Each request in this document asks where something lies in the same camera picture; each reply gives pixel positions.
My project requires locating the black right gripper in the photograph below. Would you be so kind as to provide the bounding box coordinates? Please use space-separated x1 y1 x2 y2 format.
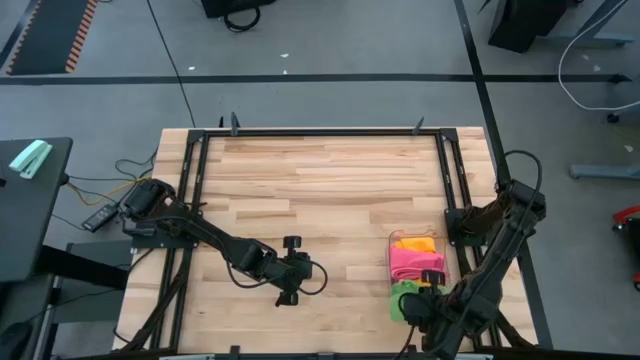
399 269 454 334

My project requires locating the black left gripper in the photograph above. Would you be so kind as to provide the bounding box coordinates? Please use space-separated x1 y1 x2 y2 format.
259 235 315 308

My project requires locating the pink microfiber towel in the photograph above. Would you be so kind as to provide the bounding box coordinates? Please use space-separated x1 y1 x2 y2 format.
389 245 448 283

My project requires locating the green microfiber towel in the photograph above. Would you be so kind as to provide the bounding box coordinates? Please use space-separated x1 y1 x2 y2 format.
388 279 452 324

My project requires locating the clear plastic bin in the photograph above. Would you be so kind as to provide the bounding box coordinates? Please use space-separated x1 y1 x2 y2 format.
386 228 452 325

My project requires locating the grey desk foot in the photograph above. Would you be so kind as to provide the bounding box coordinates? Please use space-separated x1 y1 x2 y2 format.
569 163 640 181

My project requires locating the red cart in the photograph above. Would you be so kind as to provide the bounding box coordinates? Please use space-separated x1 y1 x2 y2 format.
613 203 640 293

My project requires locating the black desk foot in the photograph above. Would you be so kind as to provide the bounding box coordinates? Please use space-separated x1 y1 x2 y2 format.
37 243 134 292

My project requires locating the black side desk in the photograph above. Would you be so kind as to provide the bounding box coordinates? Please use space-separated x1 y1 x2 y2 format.
0 137 74 284

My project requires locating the black equipment base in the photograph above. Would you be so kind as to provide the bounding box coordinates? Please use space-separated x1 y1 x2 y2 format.
201 0 277 20

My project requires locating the black cabinet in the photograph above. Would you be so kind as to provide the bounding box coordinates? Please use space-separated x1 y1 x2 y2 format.
488 0 569 55

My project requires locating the mint green stapler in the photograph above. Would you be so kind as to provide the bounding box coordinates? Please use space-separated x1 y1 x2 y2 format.
8 139 54 180

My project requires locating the black orange-striped floor mat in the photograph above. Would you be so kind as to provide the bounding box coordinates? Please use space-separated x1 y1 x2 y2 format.
6 0 99 77

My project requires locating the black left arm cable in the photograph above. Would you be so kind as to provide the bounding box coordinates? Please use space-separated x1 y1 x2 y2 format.
298 258 330 297

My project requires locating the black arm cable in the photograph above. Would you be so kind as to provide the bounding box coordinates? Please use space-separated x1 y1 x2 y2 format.
298 258 330 297
494 149 545 201

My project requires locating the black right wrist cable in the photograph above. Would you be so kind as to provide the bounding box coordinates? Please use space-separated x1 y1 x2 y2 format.
394 324 419 360

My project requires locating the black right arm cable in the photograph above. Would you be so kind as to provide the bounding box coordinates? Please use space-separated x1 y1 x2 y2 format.
494 149 545 201

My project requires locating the yellow cable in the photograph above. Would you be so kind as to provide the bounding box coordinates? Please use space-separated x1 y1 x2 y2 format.
67 174 153 208

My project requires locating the thin black cable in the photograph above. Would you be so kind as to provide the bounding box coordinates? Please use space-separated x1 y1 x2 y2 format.
67 173 151 184

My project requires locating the white floor cable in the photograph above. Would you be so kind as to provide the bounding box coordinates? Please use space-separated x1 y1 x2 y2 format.
557 0 640 113

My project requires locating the long black floor cable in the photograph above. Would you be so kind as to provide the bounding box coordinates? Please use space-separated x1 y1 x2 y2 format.
145 0 197 129

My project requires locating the black coiled cable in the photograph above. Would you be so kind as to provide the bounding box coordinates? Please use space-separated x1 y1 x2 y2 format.
222 5 262 34

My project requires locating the grey desk frame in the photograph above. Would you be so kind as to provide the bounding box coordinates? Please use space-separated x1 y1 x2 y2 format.
544 0 636 49

